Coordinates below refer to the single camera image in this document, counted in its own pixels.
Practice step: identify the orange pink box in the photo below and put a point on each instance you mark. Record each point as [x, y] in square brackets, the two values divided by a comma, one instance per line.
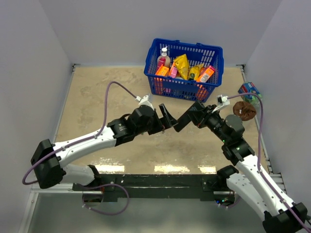
[162, 71]

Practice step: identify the yellow snack bag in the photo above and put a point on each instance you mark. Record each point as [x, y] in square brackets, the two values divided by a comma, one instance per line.
[182, 65]

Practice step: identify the yellow green bag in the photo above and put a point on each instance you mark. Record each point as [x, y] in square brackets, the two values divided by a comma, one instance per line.
[194, 72]

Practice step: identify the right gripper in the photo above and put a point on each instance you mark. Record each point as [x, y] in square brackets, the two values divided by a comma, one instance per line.
[207, 114]

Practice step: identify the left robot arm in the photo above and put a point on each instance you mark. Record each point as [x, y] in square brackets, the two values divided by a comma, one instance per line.
[53, 163]

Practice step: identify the blue plastic basket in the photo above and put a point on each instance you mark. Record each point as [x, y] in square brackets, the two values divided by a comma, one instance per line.
[178, 87]

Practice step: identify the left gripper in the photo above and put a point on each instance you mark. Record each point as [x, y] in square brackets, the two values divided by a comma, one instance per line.
[167, 121]

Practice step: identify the black base frame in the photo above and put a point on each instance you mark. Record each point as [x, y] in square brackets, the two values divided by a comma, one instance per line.
[203, 187]

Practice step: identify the white pump bottle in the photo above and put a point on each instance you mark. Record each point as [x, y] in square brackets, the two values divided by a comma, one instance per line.
[164, 59]

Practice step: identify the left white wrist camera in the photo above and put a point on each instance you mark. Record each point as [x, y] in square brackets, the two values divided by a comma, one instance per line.
[145, 100]

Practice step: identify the blue green sponge pack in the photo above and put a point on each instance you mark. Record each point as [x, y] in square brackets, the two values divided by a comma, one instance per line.
[250, 88]

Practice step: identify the brown lidded white cup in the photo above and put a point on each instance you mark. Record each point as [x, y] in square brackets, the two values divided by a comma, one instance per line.
[244, 110]

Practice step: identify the orange carton box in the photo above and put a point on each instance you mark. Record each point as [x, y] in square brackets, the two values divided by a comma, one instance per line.
[206, 74]

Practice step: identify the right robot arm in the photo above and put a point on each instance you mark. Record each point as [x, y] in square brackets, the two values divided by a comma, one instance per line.
[246, 176]

